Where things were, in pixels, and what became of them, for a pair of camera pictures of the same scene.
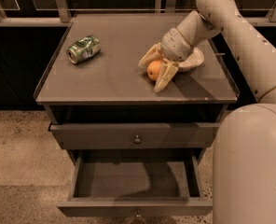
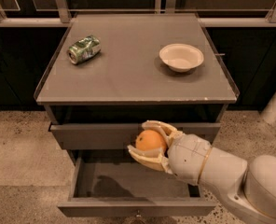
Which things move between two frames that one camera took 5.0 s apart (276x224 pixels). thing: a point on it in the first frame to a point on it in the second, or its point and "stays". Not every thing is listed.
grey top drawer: [133, 135] stays
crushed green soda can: [83, 49] stays
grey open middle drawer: [135, 183] stays
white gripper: [174, 46] to [188, 157]
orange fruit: [154, 68] to [150, 139]
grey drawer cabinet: [135, 152] stays
